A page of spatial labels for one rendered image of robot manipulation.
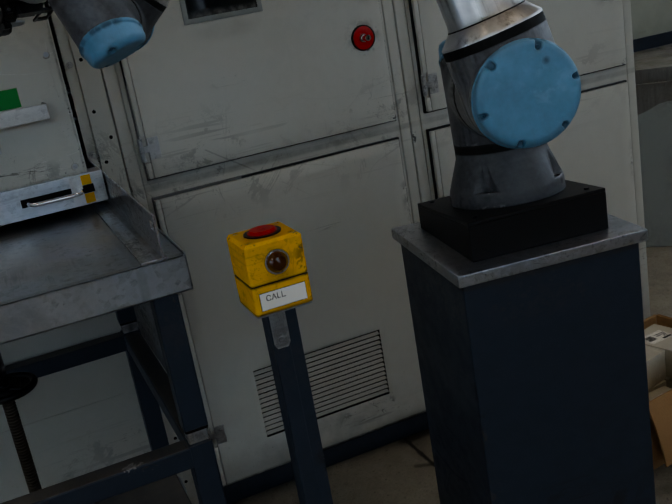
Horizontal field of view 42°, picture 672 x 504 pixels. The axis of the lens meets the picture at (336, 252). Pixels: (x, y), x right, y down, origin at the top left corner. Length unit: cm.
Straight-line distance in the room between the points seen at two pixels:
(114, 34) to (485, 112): 51
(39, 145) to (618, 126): 153
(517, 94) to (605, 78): 131
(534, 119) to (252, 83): 93
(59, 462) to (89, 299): 89
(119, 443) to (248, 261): 111
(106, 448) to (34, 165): 74
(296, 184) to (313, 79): 25
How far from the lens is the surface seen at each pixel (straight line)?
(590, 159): 250
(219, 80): 200
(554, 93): 124
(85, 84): 197
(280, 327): 118
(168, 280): 134
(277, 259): 112
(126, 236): 151
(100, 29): 127
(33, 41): 173
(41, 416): 211
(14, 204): 174
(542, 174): 144
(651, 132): 349
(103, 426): 214
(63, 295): 132
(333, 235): 214
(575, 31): 244
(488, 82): 122
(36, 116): 170
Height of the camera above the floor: 120
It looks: 17 degrees down
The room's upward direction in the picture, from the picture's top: 10 degrees counter-clockwise
